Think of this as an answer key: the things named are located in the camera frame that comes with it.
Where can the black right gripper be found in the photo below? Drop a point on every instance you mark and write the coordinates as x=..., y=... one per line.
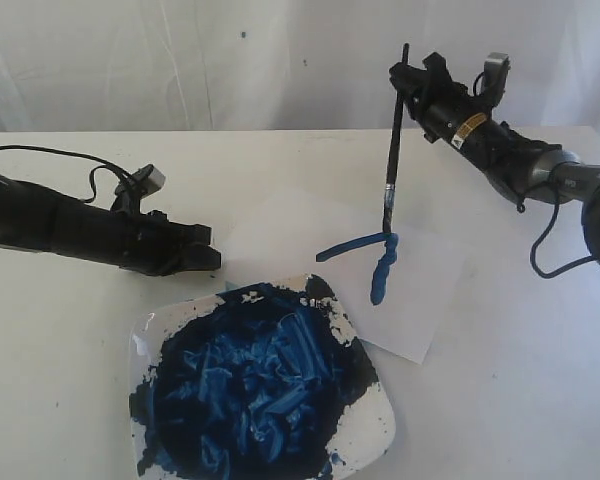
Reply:
x=444, y=109

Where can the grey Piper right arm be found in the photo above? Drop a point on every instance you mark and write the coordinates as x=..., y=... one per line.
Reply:
x=517, y=167

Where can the white backdrop cloth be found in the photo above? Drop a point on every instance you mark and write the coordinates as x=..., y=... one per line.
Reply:
x=240, y=65

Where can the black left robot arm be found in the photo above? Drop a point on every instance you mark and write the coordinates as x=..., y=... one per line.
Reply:
x=35, y=218

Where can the white square plate blue paint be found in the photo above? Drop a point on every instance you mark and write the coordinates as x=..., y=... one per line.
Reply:
x=266, y=381

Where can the white paper sheet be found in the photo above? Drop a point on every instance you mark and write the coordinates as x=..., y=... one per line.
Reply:
x=280, y=238

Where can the black paintbrush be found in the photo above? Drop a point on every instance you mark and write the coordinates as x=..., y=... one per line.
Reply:
x=392, y=163

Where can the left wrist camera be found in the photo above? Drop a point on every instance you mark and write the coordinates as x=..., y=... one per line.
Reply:
x=147, y=180

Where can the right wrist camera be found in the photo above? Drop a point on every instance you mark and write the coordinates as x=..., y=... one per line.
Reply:
x=489, y=85

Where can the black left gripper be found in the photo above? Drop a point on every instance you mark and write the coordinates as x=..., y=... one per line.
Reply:
x=154, y=246

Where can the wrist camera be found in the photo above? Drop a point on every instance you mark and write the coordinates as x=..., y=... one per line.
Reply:
x=489, y=85
x=147, y=180

